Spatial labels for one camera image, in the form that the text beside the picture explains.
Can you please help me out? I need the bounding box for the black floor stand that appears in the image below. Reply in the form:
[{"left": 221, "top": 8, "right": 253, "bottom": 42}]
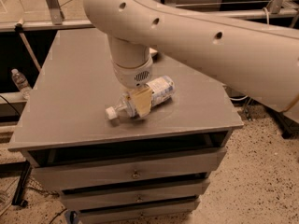
[{"left": 11, "top": 161, "right": 32, "bottom": 206}]

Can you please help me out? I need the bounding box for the small clear water bottle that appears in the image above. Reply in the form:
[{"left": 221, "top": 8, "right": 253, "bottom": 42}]
[{"left": 11, "top": 69, "right": 32, "bottom": 100}]

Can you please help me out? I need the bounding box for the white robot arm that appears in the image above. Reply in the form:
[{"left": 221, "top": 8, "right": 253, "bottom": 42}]
[{"left": 83, "top": 0, "right": 299, "bottom": 122}]

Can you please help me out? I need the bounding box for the white paper bowl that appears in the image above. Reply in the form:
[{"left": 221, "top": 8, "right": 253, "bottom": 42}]
[{"left": 149, "top": 48, "right": 158, "bottom": 57}]

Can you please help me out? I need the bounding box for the grey drawer cabinet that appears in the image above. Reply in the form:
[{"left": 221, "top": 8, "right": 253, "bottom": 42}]
[{"left": 7, "top": 27, "right": 245, "bottom": 224}]

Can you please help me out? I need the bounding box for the bottom grey drawer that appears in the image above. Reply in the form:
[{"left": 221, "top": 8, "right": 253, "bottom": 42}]
[{"left": 78, "top": 196, "right": 199, "bottom": 224}]

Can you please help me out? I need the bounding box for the middle grey drawer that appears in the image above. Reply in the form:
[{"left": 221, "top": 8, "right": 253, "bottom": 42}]
[{"left": 62, "top": 177, "right": 209, "bottom": 211}]

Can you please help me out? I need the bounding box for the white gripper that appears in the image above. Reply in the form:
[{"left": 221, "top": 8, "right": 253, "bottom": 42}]
[{"left": 112, "top": 57, "right": 153, "bottom": 118}]

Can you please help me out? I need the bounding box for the blue label plastic bottle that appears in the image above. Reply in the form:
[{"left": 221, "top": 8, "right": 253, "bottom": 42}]
[{"left": 106, "top": 76, "right": 175, "bottom": 120}]

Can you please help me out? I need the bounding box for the top grey drawer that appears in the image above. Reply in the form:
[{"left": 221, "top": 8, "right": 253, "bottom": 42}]
[{"left": 32, "top": 147, "right": 227, "bottom": 190}]

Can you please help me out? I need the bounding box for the wooden stick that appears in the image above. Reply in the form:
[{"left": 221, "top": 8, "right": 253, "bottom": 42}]
[{"left": 15, "top": 19, "right": 41, "bottom": 72}]

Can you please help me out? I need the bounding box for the grey drawer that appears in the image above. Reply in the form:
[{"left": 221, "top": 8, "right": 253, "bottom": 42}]
[
  {"left": 32, "top": 147, "right": 227, "bottom": 190},
  {"left": 62, "top": 177, "right": 209, "bottom": 211},
  {"left": 78, "top": 196, "right": 199, "bottom": 224}
]

